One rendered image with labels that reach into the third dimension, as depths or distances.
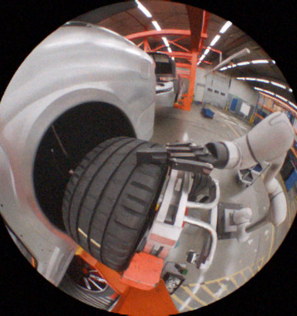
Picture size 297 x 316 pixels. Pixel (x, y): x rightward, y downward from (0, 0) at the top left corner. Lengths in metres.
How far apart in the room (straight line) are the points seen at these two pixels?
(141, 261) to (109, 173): 0.22
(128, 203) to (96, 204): 0.08
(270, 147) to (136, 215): 0.35
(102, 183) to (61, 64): 0.37
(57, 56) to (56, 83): 0.10
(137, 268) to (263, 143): 0.40
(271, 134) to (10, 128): 0.61
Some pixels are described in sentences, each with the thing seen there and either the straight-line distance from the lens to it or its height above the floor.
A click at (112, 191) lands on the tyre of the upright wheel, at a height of 1.17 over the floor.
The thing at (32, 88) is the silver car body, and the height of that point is 1.43.
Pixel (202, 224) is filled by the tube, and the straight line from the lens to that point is 0.38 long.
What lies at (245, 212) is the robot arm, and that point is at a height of 0.58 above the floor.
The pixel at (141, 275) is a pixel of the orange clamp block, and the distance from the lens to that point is 0.25.
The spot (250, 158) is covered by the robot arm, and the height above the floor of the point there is 1.23.
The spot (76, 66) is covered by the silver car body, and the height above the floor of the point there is 1.45.
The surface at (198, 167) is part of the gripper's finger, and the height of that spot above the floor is 1.20.
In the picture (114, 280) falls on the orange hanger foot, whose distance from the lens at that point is 0.64.
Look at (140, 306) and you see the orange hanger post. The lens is 0.38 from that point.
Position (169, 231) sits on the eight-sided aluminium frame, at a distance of 0.22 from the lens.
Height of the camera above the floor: 1.34
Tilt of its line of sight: 44 degrees down
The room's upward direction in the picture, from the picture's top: straight up
